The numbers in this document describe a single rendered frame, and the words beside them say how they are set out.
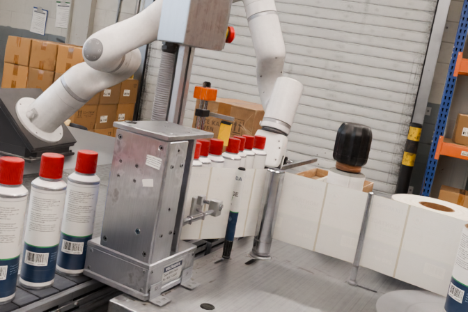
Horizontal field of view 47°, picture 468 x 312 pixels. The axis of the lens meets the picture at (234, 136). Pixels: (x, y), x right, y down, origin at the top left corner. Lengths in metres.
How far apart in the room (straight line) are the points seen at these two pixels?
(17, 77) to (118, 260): 4.57
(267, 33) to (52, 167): 0.89
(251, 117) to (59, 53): 3.44
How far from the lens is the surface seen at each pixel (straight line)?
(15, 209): 0.81
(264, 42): 1.58
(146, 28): 1.74
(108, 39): 1.75
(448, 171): 5.69
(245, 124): 1.88
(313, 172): 2.42
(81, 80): 1.85
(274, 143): 1.52
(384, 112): 5.58
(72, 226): 0.93
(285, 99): 1.54
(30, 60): 5.32
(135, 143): 0.85
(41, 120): 1.93
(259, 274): 1.07
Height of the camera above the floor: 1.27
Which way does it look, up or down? 8 degrees down
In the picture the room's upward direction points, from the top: 10 degrees clockwise
